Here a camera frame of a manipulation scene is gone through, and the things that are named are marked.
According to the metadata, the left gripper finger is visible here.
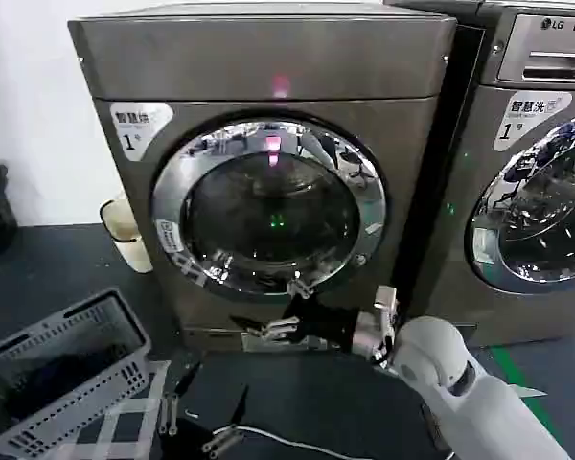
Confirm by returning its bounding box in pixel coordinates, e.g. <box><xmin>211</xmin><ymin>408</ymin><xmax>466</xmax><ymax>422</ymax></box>
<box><xmin>201</xmin><ymin>384</ymin><xmax>250</xmax><ymax>455</ymax></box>
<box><xmin>158</xmin><ymin>361</ymin><xmax>202</xmax><ymax>436</ymax></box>

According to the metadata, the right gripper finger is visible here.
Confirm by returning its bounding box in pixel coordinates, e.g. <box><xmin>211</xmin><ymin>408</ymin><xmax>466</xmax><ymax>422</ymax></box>
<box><xmin>229</xmin><ymin>313</ymin><xmax>302</xmax><ymax>342</ymax></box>
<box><xmin>285</xmin><ymin>270</ymin><xmax>315</xmax><ymax>302</ymax></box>

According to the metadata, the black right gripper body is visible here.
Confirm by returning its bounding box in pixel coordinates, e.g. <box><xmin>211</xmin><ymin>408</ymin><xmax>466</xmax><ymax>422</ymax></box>
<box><xmin>286</xmin><ymin>294</ymin><xmax>361</xmax><ymax>355</ymax></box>

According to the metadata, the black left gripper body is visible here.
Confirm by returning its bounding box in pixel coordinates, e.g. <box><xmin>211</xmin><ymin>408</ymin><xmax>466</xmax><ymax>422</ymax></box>
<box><xmin>170</xmin><ymin>416</ymin><xmax>218</xmax><ymax>460</ymax></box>

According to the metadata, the checkered black white cloth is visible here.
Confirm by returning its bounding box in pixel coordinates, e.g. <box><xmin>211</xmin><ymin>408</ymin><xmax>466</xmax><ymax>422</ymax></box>
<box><xmin>59</xmin><ymin>358</ymin><xmax>186</xmax><ymax>460</ymax></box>

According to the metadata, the round glass dryer door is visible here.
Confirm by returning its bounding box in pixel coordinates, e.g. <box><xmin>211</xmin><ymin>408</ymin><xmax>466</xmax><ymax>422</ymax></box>
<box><xmin>464</xmin><ymin>112</ymin><xmax>575</xmax><ymax>296</ymax></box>
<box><xmin>152</xmin><ymin>110</ymin><xmax>389</xmax><ymax>296</ymax></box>

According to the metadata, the grey perforated plastic basket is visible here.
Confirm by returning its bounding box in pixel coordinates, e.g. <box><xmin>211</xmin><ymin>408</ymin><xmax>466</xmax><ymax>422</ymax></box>
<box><xmin>0</xmin><ymin>287</ymin><xmax>153</xmax><ymax>460</ymax></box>

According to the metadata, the dark navy garment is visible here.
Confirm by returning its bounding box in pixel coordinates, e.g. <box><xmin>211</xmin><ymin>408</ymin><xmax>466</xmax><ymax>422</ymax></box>
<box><xmin>172</xmin><ymin>352</ymin><xmax>459</xmax><ymax>460</ymax></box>

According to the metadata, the cream plastic bin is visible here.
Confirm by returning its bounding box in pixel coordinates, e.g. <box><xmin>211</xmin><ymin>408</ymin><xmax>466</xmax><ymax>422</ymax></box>
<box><xmin>99</xmin><ymin>194</ymin><xmax>155</xmax><ymax>275</ymax></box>

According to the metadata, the white number label sticker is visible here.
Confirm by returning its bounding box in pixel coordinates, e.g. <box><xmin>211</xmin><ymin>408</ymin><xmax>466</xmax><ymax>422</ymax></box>
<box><xmin>493</xmin><ymin>91</ymin><xmax>574</xmax><ymax>152</ymax></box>
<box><xmin>108</xmin><ymin>101</ymin><xmax>176</xmax><ymax>162</ymax></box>

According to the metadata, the grey front-load dryer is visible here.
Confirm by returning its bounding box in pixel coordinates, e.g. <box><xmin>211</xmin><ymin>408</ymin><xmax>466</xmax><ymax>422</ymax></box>
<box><xmin>67</xmin><ymin>13</ymin><xmax>461</xmax><ymax>355</ymax></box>

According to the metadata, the grey dryer with control panel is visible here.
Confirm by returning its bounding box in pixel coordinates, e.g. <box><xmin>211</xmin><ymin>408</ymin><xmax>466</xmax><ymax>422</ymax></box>
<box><xmin>425</xmin><ymin>0</ymin><xmax>575</xmax><ymax>349</ymax></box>

